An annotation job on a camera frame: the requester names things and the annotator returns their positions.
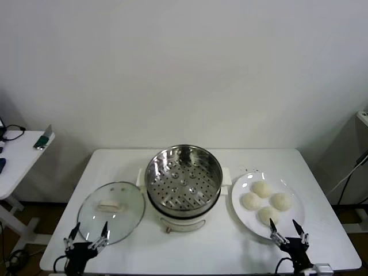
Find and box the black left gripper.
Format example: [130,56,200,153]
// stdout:
[63,220,109,274]

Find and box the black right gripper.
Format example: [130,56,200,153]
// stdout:
[269,217,313,273]

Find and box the white steamed baozi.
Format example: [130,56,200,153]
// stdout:
[252,181,274,199]
[240,191,262,210]
[270,192,294,212]
[257,206,279,225]

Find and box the round glass pot lid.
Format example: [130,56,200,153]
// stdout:
[76,181,145,246]

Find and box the perforated steel steamer basket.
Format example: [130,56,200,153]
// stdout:
[144,144,224,218]

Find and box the round white plate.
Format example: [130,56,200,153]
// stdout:
[231,171,306,241]

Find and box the white electric cooking pot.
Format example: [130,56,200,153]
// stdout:
[136,167,232,233]

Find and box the white side table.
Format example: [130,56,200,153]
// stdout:
[0,129,56,254]

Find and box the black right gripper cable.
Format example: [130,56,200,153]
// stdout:
[274,257,294,275]

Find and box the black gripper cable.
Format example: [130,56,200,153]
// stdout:
[274,257,294,275]
[53,255,70,273]

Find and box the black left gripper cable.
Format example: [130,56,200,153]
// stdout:
[53,255,70,273]

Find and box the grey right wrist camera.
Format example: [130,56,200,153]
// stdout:
[303,263,335,276]

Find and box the white metal floor frame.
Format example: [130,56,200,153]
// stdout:
[343,206,368,234]

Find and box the black power cable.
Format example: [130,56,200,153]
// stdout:
[338,165,367,205]

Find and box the black floor cable bundle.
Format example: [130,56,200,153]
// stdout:
[0,248,29,273]

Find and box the white power cable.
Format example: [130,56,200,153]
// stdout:
[329,162,365,194]

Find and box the thin black cable with plug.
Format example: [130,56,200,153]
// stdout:
[0,124,26,142]

